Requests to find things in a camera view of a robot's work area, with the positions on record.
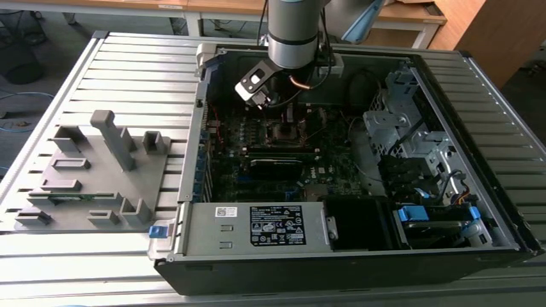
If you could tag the grey power supply unit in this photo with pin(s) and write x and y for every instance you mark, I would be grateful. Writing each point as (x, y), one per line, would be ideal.
(205, 230)

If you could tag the black waste bin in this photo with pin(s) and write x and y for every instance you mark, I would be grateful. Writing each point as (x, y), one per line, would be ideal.
(23, 70)

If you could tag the hard disk in blue carrier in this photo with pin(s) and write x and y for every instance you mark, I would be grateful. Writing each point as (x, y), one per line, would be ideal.
(412, 213)

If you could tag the black expansion card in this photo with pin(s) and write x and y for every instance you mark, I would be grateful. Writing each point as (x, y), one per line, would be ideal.
(275, 168)

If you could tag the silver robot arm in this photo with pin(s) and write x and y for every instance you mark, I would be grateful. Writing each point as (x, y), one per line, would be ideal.
(294, 32)

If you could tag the blue case latch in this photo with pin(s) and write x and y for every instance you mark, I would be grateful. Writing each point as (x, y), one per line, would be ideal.
(157, 231)

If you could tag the black office chair base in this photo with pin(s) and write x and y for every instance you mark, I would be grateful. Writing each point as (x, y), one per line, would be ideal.
(537, 68)

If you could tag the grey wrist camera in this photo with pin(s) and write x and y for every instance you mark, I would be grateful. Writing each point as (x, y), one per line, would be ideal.
(334, 65)

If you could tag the metal chipset heatsink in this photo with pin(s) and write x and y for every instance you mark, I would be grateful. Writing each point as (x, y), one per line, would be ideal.
(317, 191)

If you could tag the CPU socket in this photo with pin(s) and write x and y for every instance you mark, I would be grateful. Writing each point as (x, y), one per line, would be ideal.
(269, 142)

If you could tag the silver metal drive cage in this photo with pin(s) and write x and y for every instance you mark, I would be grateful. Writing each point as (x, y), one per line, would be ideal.
(386, 120)

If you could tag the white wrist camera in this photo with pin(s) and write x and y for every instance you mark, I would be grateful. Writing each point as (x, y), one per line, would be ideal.
(255, 78)

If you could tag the green motherboard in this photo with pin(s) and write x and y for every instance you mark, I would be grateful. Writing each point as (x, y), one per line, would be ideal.
(337, 160)

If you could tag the green RAM stick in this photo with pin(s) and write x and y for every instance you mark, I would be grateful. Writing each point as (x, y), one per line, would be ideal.
(91, 195)
(282, 149)

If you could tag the metal locking lever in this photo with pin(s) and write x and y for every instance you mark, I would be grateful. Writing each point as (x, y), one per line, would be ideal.
(317, 131)

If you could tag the grey parts rack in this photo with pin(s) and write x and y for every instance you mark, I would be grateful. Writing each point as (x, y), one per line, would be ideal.
(107, 179)

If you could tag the black PC case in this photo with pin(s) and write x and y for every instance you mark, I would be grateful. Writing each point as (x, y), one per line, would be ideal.
(341, 278)

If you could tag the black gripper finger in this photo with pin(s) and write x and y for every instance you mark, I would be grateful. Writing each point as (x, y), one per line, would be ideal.
(290, 115)

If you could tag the wooden cabinet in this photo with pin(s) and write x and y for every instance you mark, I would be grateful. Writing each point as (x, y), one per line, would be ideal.
(490, 32)

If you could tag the black plastic bracket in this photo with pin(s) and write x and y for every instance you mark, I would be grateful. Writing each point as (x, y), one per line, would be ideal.
(404, 172)

